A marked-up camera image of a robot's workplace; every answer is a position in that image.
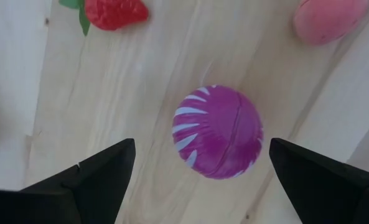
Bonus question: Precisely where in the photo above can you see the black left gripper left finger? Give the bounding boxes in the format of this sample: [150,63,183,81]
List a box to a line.
[22,138,137,224]

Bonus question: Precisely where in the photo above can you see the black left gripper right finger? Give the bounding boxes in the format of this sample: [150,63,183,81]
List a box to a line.
[268,138,369,224]

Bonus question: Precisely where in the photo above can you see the purple toy cabbage ball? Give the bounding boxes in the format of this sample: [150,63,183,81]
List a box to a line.
[171,84,264,180]

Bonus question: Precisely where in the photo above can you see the pink toy lychee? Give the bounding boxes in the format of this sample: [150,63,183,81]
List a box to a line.
[292,0,369,47]

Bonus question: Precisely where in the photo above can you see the red toy strawberry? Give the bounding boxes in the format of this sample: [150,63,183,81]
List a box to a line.
[58,0,150,37]

